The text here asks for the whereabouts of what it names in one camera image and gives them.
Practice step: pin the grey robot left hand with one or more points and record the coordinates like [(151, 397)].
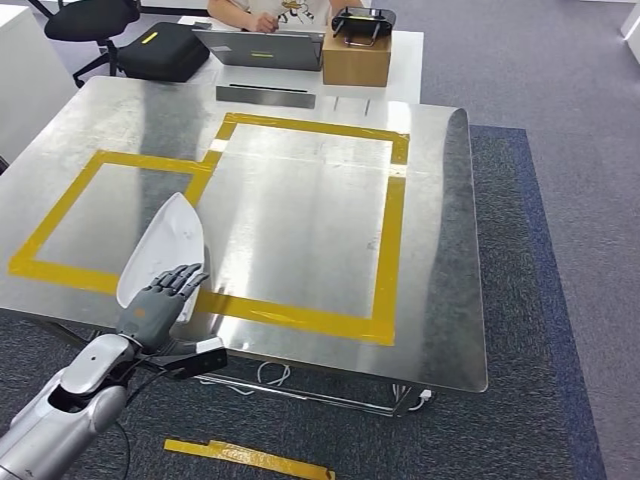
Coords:
[(150, 311)]

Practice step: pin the person's right hand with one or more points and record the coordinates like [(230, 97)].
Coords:
[(266, 23)]

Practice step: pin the white plastic mirror cover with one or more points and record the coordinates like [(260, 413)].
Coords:
[(164, 245)]

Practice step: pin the person's left forearm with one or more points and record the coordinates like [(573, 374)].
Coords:
[(345, 4)]

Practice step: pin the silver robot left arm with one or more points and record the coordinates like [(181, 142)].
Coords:
[(65, 411)]

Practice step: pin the person's right forearm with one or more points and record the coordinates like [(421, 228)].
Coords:
[(230, 16)]

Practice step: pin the steel workbench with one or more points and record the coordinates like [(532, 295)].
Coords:
[(300, 232)]

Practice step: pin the grey laptop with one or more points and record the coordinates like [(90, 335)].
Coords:
[(270, 53)]

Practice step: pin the person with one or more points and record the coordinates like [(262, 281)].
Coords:
[(290, 10)]

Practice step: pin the grey metal bar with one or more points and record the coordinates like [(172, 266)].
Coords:
[(265, 97)]

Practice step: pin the brown cardboard box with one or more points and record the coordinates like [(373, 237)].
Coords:
[(355, 63)]

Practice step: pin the black remote controller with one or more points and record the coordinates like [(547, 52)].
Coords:
[(362, 18)]

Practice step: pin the black carry case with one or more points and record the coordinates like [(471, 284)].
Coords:
[(164, 56)]

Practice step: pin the small yellow tape square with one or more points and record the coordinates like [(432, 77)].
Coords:
[(50, 218)]

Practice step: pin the yellow floor tape strip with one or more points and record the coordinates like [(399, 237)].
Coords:
[(250, 457)]

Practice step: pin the black office chair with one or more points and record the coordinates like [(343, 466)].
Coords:
[(90, 20)]

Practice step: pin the large yellow tape square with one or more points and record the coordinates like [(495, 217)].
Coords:
[(390, 265)]

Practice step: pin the white power adapter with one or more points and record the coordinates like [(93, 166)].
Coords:
[(426, 395)]

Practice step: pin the white lit block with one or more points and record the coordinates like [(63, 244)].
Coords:
[(632, 33)]

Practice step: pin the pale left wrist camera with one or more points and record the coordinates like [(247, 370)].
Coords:
[(212, 358)]

